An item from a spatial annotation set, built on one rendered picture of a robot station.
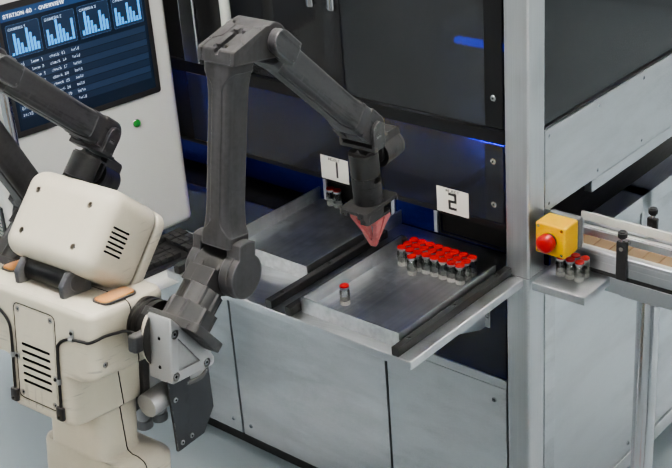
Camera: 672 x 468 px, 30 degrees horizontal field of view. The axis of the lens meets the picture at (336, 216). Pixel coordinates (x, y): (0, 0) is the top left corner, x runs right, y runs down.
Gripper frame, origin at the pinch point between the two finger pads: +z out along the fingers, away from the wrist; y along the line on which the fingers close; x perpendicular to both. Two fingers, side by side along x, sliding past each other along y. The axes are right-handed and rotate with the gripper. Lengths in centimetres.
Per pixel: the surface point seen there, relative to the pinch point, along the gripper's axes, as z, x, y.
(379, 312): 21.7, 5.9, 6.2
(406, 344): 19.7, -7.9, -2.7
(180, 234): 27, 78, 16
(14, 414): 110, 162, 5
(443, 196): 9.0, 9.1, 35.5
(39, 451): 109, 139, -3
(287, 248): 22, 42, 18
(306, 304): 19.1, 18.5, -2.1
